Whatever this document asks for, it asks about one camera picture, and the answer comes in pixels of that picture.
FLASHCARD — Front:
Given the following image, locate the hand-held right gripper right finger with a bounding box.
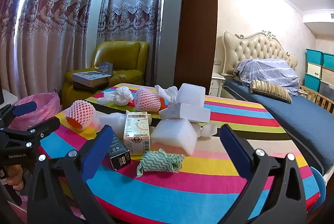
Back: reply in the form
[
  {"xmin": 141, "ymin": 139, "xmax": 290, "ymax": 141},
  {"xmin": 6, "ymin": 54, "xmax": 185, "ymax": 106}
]
[{"xmin": 219, "ymin": 123, "xmax": 307, "ymax": 224}]

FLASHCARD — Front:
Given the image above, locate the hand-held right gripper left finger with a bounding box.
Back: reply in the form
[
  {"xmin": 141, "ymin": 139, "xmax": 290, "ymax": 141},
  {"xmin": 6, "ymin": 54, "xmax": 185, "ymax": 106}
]
[{"xmin": 27, "ymin": 125, "xmax": 116, "ymax": 224}]

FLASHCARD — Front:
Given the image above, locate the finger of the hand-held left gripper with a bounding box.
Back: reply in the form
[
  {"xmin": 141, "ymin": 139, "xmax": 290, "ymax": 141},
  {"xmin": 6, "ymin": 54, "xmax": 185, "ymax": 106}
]
[
  {"xmin": 4, "ymin": 117, "xmax": 61, "ymax": 147},
  {"xmin": 0, "ymin": 101, "xmax": 37, "ymax": 130}
]

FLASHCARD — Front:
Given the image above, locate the bin with pink liner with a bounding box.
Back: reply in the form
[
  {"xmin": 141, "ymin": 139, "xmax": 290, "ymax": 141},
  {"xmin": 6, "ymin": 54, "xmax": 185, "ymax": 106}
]
[{"xmin": 9, "ymin": 92, "xmax": 61, "ymax": 132}]

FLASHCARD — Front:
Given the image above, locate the cream medicine box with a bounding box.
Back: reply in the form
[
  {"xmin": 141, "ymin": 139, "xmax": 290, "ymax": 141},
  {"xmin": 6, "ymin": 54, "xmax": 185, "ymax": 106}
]
[{"xmin": 123, "ymin": 110, "xmax": 152, "ymax": 156}]

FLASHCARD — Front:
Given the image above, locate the orange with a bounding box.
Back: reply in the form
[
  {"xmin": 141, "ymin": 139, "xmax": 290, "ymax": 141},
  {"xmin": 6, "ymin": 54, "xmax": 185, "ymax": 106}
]
[{"xmin": 65, "ymin": 100, "xmax": 96, "ymax": 131}]

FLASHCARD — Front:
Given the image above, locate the white textured foam block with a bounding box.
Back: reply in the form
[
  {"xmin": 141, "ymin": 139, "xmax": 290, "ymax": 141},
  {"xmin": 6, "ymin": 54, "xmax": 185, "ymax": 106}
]
[{"xmin": 151, "ymin": 118, "xmax": 199, "ymax": 156}]

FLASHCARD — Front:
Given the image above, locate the pink foam fruit net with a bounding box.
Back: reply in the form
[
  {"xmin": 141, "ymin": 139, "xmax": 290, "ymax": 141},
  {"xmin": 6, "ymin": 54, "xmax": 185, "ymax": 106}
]
[{"xmin": 134, "ymin": 87, "xmax": 165, "ymax": 113}]

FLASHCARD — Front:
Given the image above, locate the person's left hand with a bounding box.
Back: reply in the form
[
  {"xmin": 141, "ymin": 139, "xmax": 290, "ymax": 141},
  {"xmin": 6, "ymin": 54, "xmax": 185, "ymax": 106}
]
[{"xmin": 6, "ymin": 165, "xmax": 27, "ymax": 191}]

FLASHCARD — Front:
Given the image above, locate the white side table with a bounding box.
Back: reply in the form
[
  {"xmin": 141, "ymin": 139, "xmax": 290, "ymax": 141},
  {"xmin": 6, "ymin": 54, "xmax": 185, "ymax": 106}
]
[{"xmin": 0, "ymin": 90, "xmax": 20, "ymax": 110}]

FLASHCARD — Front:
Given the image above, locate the small black box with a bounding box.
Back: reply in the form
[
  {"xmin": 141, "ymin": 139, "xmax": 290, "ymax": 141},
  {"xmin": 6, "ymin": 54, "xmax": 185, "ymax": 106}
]
[{"xmin": 106, "ymin": 130, "xmax": 132, "ymax": 171}]

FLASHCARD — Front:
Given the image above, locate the thin white foam sheet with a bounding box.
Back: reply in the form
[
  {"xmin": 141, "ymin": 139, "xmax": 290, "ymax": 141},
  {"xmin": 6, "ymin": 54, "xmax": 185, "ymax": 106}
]
[{"xmin": 98, "ymin": 112, "xmax": 128, "ymax": 139}]

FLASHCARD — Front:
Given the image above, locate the knotted white plastic wrap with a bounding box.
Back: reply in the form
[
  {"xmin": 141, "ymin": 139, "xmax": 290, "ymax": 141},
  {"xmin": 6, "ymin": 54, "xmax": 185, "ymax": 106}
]
[{"xmin": 194, "ymin": 122, "xmax": 218, "ymax": 138}]

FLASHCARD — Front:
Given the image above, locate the crumpled white plastic bag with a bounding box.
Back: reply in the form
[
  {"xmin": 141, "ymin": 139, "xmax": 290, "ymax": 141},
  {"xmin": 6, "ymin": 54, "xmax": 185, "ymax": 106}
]
[{"xmin": 98, "ymin": 86, "xmax": 135, "ymax": 106}]

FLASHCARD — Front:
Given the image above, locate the green wavy patterned cloth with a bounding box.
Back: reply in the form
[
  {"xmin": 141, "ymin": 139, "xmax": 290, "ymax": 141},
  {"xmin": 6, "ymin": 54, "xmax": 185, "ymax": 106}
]
[{"xmin": 136, "ymin": 149, "xmax": 185, "ymax": 177}]

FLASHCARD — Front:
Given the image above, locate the flat white printed box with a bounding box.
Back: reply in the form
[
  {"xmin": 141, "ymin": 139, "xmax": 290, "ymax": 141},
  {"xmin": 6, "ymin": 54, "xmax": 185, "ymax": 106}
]
[{"xmin": 72, "ymin": 71, "xmax": 111, "ymax": 87}]

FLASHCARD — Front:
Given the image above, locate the white nightstand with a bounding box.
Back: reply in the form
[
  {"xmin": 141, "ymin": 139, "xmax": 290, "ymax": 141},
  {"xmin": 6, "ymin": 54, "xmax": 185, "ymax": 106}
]
[{"xmin": 209, "ymin": 71, "xmax": 226, "ymax": 96}]

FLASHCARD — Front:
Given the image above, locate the brown striped pillow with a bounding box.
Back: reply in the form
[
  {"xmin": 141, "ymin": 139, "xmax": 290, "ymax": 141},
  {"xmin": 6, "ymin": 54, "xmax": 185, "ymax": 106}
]
[{"xmin": 250, "ymin": 80, "xmax": 292, "ymax": 104}]

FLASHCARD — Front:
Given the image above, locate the white foam cube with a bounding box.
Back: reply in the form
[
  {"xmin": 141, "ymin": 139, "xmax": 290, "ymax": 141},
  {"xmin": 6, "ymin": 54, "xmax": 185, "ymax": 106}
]
[{"xmin": 177, "ymin": 83, "xmax": 206, "ymax": 106}]

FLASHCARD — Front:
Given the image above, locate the bed with blue sheet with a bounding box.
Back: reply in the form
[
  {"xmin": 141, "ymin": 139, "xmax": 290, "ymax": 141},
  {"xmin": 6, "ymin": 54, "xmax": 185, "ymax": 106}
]
[{"xmin": 220, "ymin": 78, "xmax": 334, "ymax": 175}]

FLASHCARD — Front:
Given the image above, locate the small blue picture box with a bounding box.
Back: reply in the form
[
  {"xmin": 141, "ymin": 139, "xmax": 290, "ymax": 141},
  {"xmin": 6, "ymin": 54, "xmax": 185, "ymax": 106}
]
[{"xmin": 99, "ymin": 62, "xmax": 113, "ymax": 75}]

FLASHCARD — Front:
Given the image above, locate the twisted white plastic bag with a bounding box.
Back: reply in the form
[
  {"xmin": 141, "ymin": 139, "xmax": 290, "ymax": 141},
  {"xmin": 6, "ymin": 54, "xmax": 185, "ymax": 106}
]
[{"xmin": 154, "ymin": 84, "xmax": 179, "ymax": 104}]

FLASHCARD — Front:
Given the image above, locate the pale blue striped duvet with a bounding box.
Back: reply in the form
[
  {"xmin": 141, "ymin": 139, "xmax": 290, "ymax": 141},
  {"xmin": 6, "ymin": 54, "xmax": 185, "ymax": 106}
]
[{"xmin": 233, "ymin": 58, "xmax": 300, "ymax": 96}]

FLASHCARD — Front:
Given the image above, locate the blue stool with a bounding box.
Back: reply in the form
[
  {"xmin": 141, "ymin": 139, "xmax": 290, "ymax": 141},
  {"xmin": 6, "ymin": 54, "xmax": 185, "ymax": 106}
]
[{"xmin": 310, "ymin": 167, "xmax": 326, "ymax": 211}]

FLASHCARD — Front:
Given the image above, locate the pink floral lace curtain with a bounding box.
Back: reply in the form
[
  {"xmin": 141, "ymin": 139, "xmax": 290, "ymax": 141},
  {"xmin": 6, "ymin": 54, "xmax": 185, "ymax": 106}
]
[
  {"xmin": 98, "ymin": 0, "xmax": 167, "ymax": 86},
  {"xmin": 0, "ymin": 0, "xmax": 102, "ymax": 99}
]

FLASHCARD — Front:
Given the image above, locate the yellow leather armchair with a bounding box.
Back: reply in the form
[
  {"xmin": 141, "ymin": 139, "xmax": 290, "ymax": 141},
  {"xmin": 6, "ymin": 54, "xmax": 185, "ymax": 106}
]
[{"xmin": 62, "ymin": 41, "xmax": 150, "ymax": 110}]

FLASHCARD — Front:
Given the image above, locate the cream tufted headboard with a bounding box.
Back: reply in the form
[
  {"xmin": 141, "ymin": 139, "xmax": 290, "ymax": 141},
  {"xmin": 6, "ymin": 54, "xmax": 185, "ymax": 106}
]
[{"xmin": 222, "ymin": 30, "xmax": 298, "ymax": 76}]

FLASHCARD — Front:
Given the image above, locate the stack of plastic storage bins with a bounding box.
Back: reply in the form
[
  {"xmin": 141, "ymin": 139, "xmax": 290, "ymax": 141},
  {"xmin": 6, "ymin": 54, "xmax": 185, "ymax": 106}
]
[{"xmin": 305, "ymin": 48, "xmax": 334, "ymax": 102}]

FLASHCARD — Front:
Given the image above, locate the wooden cot rail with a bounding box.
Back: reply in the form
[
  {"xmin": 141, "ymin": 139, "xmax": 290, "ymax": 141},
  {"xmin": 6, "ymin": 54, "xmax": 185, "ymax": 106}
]
[{"xmin": 299, "ymin": 84, "xmax": 334, "ymax": 115}]

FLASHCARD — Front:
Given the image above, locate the brown wooden door frame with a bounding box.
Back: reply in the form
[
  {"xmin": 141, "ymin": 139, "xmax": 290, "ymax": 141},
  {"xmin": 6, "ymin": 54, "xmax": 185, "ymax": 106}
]
[{"xmin": 173, "ymin": 0, "xmax": 218, "ymax": 96}]

